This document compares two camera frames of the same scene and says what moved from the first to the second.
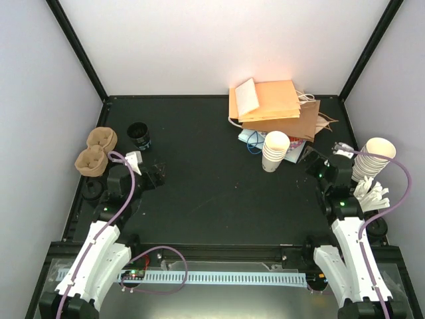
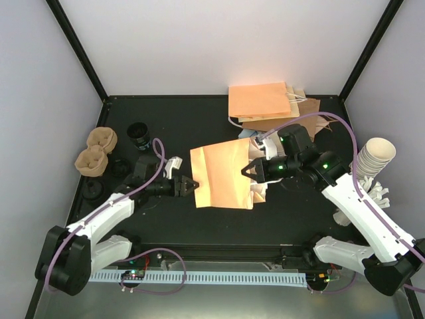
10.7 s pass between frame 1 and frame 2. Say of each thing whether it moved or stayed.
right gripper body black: moved
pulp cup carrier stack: stayed
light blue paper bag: stayed
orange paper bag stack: stayed
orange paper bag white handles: moved
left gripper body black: moved
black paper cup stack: stayed
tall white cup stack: stayed
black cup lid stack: stayed
